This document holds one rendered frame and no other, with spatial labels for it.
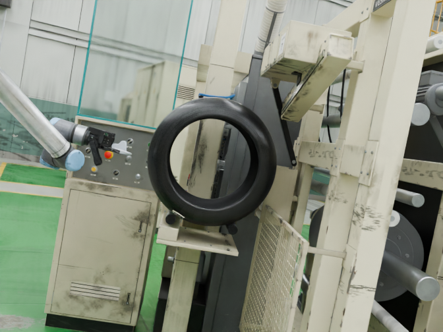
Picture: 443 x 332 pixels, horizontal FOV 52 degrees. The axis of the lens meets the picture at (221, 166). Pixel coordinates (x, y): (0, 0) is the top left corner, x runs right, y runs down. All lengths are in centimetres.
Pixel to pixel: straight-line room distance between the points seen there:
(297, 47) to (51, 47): 957
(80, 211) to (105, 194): 17
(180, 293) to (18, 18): 924
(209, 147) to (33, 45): 900
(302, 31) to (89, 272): 185
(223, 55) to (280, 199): 79
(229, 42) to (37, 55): 891
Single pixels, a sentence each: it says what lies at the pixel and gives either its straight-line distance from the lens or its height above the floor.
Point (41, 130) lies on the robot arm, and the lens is 192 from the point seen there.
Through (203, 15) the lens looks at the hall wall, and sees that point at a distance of 1195.
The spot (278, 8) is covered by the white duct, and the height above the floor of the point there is 210.
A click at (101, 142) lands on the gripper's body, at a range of 210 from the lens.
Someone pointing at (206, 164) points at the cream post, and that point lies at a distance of 238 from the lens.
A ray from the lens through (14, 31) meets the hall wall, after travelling 1109.
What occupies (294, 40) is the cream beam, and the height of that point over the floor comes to 171.
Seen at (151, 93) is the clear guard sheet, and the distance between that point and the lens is 275.
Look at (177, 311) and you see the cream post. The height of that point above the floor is 34.
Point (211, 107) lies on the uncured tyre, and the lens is 198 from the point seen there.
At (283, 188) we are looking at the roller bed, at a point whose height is 109.
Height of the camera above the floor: 130
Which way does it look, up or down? 4 degrees down
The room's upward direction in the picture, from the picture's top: 10 degrees clockwise
